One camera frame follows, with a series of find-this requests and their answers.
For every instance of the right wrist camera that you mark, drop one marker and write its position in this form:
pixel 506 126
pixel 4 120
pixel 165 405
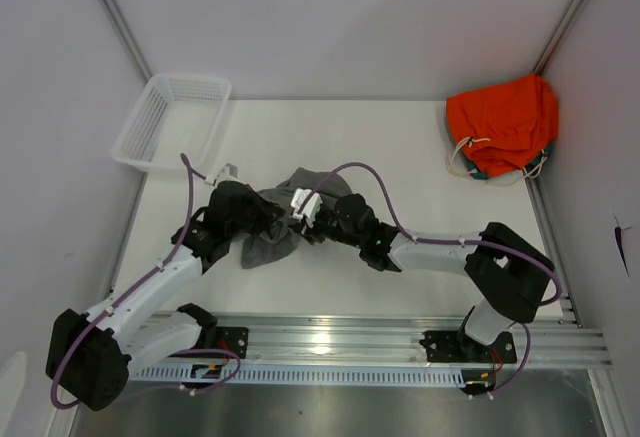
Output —
pixel 305 205

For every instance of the left corner aluminium profile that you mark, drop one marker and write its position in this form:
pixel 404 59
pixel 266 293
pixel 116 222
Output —
pixel 124 34

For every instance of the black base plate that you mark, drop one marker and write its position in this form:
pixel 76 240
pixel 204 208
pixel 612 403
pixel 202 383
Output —
pixel 234 339
pixel 447 346

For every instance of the grey shorts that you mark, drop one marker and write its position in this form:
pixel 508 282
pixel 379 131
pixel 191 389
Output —
pixel 256 256

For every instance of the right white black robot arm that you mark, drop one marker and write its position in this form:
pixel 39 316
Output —
pixel 511 275

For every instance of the corner aluminium profile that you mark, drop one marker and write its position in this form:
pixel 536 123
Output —
pixel 124 34
pixel 568 18

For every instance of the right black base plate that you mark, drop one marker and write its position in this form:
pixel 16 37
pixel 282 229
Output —
pixel 447 346

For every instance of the right corner aluminium profile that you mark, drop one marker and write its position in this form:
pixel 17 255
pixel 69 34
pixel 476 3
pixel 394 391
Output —
pixel 568 18

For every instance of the white plastic basket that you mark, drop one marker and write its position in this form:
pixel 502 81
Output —
pixel 176 114

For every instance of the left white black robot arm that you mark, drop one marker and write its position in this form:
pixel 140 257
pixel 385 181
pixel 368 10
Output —
pixel 92 354

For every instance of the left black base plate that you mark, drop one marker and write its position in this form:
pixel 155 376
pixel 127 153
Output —
pixel 234 339

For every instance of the slotted white cable duct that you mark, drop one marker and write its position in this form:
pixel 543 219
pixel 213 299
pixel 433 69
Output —
pixel 199 373

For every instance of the aluminium mounting rail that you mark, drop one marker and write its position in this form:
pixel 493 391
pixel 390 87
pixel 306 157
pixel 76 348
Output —
pixel 394 341

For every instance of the orange shorts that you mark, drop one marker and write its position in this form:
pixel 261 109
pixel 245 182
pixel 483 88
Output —
pixel 511 121

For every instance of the teal shorts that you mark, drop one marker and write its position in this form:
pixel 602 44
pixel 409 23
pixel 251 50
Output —
pixel 504 173

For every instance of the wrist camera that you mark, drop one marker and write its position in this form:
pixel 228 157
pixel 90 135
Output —
pixel 228 172
pixel 305 205

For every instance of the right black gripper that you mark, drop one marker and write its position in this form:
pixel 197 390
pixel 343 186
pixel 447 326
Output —
pixel 311 234

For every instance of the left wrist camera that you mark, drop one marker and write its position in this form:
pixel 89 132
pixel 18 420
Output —
pixel 228 172

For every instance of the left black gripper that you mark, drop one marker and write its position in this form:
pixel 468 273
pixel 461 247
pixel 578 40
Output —
pixel 267 213

